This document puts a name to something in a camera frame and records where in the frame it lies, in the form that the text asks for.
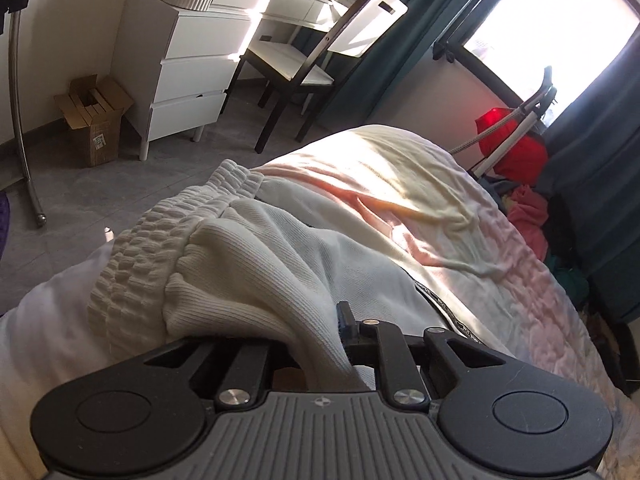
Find cream zip-up sweat garment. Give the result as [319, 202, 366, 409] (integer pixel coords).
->
[88, 160, 500, 391]

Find pink clothes pile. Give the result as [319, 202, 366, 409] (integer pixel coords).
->
[506, 185, 549, 261]

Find green clothes heap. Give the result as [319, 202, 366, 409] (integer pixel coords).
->
[544, 252, 589, 310]

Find metal clothes rack pole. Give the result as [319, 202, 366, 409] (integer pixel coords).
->
[8, 11, 47, 229]

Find pastel pink bed sheet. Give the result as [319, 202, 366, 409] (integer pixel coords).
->
[1, 125, 639, 479]

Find red cloth on steamer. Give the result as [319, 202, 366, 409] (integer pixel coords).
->
[475, 107, 548, 186]

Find left teal curtain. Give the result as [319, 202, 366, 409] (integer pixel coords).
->
[314, 0, 471, 131]

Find teal curtain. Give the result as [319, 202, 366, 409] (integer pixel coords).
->
[538, 34, 639, 323]
[314, 0, 471, 131]

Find right teal curtain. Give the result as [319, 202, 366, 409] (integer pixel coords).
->
[538, 34, 639, 323]

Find white and black chair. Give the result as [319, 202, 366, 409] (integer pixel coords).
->
[229, 0, 408, 154]

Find garment steamer on pole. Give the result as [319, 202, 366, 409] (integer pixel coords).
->
[449, 66, 556, 180]

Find open cardboard box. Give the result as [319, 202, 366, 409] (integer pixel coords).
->
[53, 75, 134, 167]

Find white dresser with drawers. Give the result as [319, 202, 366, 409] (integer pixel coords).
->
[111, 0, 346, 159]

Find dark window frame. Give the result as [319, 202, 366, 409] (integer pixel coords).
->
[432, 0, 557, 126]

